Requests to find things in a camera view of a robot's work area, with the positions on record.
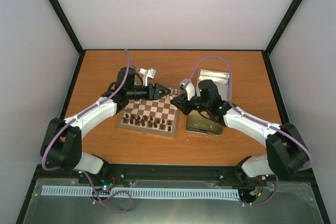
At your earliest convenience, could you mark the light blue cable duct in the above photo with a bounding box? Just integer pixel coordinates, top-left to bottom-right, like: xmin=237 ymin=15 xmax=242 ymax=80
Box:
xmin=40 ymin=186 xmax=239 ymax=201

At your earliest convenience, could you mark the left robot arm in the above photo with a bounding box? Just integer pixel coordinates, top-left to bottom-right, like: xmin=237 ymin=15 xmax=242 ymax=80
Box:
xmin=40 ymin=67 xmax=171 ymax=184

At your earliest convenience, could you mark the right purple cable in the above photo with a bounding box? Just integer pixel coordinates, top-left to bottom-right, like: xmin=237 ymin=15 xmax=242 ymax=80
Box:
xmin=188 ymin=55 xmax=314 ymax=206

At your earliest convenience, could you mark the silver tin lid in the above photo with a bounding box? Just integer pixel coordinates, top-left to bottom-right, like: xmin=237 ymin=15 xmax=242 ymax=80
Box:
xmin=196 ymin=69 xmax=232 ymax=101

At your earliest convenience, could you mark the black frame post right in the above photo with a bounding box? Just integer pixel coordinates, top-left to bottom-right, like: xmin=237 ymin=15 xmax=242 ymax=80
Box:
xmin=265 ymin=0 xmax=303 ymax=56

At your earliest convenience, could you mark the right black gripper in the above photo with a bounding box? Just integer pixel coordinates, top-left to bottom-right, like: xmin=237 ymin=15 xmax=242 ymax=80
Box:
xmin=170 ymin=93 xmax=209 ymax=115

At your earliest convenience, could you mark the purple cable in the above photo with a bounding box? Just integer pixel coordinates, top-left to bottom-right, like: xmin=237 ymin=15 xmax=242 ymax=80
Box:
xmin=41 ymin=49 xmax=141 ymax=171
xmin=188 ymin=55 xmax=314 ymax=206

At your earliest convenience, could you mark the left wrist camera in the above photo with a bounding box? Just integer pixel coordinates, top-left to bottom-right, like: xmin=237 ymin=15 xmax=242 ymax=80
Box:
xmin=139 ymin=68 xmax=156 ymax=86

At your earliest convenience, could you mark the gold tin box base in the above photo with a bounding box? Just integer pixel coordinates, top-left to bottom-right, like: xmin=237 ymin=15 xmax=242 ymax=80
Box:
xmin=186 ymin=110 xmax=223 ymax=135

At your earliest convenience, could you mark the black frame post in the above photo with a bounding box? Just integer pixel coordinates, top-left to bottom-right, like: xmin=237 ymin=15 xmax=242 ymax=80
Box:
xmin=48 ymin=0 xmax=84 ymax=55
xmin=265 ymin=0 xmax=303 ymax=56

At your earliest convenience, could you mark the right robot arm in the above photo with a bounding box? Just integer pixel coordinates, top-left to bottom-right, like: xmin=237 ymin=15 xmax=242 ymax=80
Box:
xmin=171 ymin=79 xmax=312 ymax=180

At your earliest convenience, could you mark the black frame post left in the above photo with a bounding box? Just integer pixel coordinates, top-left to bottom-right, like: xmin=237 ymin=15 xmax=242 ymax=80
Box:
xmin=48 ymin=0 xmax=84 ymax=55

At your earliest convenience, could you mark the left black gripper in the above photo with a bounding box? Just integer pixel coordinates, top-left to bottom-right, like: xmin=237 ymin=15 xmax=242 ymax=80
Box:
xmin=128 ymin=83 xmax=171 ymax=101

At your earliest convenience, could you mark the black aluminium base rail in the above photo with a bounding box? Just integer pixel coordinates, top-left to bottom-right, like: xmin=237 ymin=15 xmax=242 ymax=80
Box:
xmin=33 ymin=164 xmax=317 ymax=189

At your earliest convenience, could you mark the green lit circuit board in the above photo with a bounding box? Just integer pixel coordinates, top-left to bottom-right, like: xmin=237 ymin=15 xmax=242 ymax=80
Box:
xmin=101 ymin=175 xmax=116 ymax=191

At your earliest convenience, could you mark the wooden chess board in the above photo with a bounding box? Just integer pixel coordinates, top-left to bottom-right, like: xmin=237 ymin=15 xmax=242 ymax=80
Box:
xmin=117 ymin=87 xmax=182 ymax=137

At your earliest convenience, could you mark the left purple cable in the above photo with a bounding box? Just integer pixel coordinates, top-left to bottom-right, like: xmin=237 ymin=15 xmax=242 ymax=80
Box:
xmin=41 ymin=49 xmax=141 ymax=171

